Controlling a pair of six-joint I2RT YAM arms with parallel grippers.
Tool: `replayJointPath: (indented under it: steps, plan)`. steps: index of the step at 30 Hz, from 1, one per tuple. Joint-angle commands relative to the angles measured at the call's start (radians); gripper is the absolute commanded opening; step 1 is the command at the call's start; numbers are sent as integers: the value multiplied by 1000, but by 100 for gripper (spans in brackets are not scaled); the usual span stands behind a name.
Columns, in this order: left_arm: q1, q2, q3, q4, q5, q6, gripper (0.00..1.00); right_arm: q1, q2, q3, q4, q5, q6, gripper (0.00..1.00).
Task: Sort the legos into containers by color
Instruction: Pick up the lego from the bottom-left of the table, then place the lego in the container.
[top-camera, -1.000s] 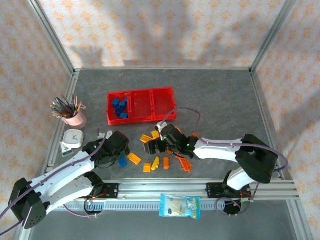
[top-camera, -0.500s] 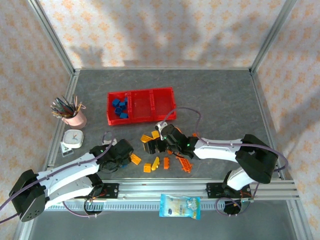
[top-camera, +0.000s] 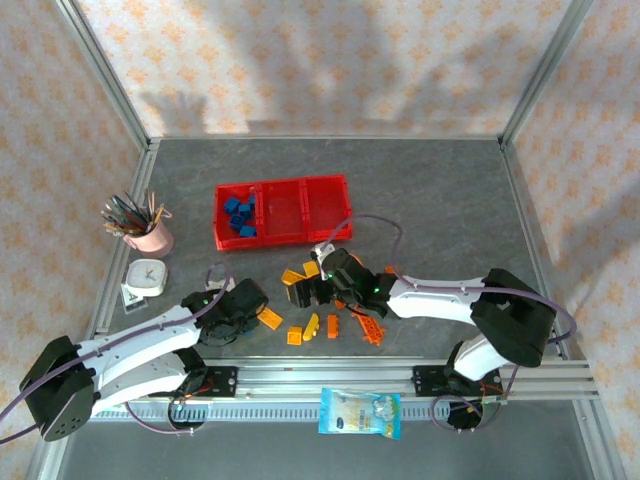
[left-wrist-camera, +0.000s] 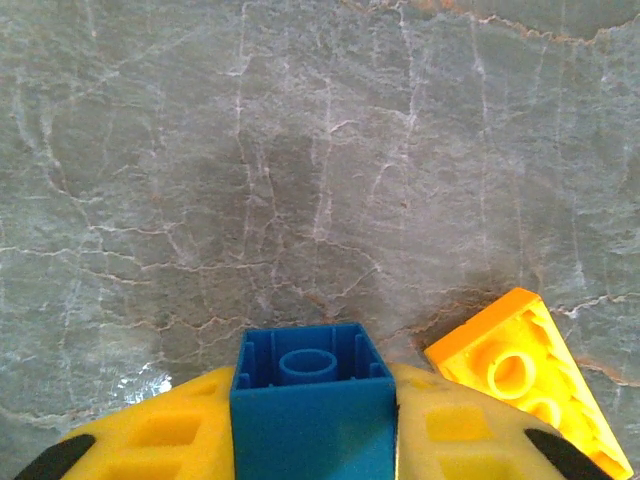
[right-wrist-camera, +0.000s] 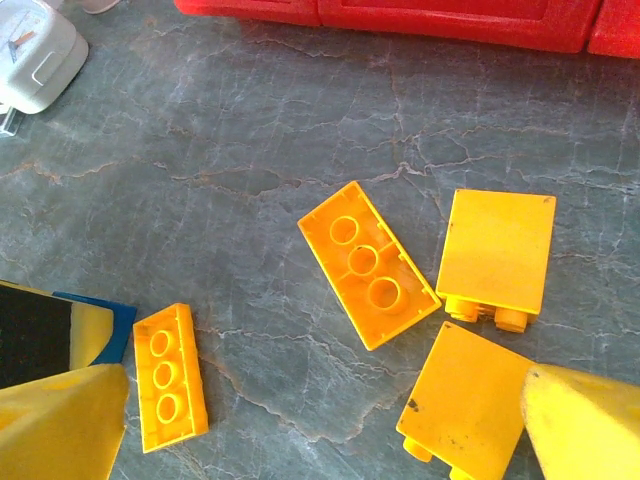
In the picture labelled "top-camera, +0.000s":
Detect aluminium frame leg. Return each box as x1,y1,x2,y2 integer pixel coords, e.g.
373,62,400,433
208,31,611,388
574,399,626,480
27,439,69,480

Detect aluminium side rail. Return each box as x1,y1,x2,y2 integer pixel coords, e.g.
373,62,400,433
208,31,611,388
79,142,161,361
499,142,574,361

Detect wide aluminium rail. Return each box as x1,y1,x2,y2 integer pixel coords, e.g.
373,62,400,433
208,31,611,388
89,358,600,402

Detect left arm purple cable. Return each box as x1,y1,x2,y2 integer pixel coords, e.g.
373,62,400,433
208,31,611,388
0,262,236,444

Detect teal pen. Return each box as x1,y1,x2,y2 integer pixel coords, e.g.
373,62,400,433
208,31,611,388
113,193,146,231

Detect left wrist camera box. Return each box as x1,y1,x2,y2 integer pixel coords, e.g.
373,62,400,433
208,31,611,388
203,276,236,295

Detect aluminium frame post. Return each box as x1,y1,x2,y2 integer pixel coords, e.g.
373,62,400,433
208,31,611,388
499,0,597,151
53,0,154,151

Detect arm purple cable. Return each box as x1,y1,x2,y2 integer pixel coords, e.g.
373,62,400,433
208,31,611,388
0,262,236,444
322,214,577,432

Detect pink cup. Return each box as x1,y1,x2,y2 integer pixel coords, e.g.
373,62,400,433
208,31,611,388
123,219,175,259

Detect red orange power wires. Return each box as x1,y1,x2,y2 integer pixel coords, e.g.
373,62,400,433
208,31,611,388
184,378,217,401
477,382,507,406

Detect card with letter A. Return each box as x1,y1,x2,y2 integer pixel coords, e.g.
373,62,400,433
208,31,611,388
121,283,150,314

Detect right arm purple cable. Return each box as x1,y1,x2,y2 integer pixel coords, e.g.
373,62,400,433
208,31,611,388
322,214,577,432

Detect white slotted cable duct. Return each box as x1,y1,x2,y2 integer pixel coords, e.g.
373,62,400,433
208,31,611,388
92,402,484,422

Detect blue snack packet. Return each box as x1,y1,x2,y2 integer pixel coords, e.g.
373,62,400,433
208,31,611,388
318,387,403,441

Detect white square clock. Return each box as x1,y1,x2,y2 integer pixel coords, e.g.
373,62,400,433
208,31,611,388
124,258,169,297

